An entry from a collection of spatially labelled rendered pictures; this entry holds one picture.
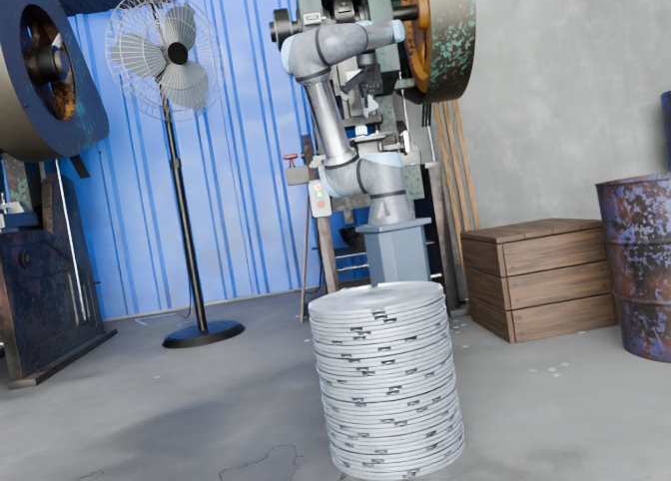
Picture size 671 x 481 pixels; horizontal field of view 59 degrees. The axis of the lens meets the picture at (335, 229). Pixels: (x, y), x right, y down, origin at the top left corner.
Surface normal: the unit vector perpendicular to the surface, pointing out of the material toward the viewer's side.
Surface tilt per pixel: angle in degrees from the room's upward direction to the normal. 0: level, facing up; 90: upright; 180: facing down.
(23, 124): 137
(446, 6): 107
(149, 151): 90
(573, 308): 90
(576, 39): 90
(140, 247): 90
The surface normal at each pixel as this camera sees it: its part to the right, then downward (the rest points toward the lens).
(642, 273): -0.86, 0.20
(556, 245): 0.08, 0.04
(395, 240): 0.37, 0.00
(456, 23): 0.11, 0.47
